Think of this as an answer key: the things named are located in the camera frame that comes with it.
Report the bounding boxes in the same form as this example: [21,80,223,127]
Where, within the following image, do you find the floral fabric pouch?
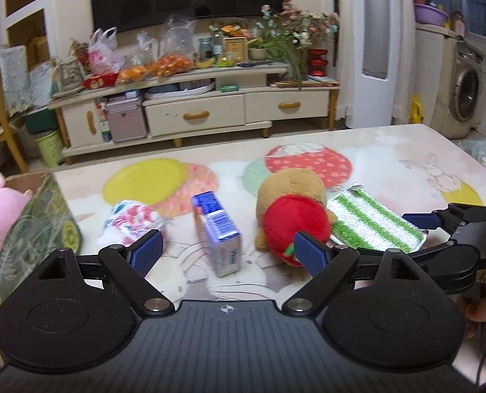
[97,200,166,249]

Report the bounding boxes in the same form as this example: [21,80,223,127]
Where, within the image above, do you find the brown and red plush toy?
[254,168,337,267]

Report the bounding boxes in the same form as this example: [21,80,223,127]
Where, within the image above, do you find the blue Vinda tissue pack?
[192,191,242,278]

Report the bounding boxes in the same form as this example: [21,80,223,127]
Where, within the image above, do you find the person's right hand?
[456,295,486,339]

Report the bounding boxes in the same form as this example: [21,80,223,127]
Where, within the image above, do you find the green striped cleaning cloth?
[327,184,427,254]

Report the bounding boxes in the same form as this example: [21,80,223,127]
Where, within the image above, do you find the brown cardboard box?
[0,171,82,368]

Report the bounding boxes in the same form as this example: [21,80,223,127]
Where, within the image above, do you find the green waste bin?
[34,130,65,168]

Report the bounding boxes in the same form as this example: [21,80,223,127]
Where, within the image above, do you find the pink storage box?
[105,98,148,143]

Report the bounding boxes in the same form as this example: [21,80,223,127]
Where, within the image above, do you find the front loading washing machine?
[430,37,486,139]

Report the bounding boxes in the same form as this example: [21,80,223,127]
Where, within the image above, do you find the cream TV cabinet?
[47,63,340,160]

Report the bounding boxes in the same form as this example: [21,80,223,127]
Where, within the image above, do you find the red snack box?
[83,72,119,90]

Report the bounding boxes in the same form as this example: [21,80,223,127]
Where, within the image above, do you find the white tower air conditioner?
[336,0,401,129]

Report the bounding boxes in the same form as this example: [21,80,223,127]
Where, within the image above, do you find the glass kettle with plant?
[53,56,85,91]

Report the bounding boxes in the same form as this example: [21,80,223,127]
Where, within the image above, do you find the red candle holder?
[308,49,328,77]

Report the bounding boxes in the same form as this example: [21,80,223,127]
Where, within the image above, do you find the bag of large oranges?
[116,30,158,85]

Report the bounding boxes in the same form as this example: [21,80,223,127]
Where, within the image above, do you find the purple plastic basin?
[414,4,448,27]

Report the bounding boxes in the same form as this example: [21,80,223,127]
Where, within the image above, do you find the white red plastic bag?
[87,27,122,75]

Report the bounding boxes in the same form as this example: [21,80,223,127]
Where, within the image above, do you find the bag of small tangerines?
[156,14,196,78]

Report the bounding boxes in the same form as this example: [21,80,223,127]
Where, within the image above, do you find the wooden dining chair with cover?
[0,45,32,173]

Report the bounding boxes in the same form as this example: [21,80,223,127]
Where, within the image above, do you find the green potted plant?
[248,28,304,89]

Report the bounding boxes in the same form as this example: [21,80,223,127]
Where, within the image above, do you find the pink dried flower bouquet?
[261,0,340,49]

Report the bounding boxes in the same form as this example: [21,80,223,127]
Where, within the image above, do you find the wooden framed picture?
[223,37,248,63]

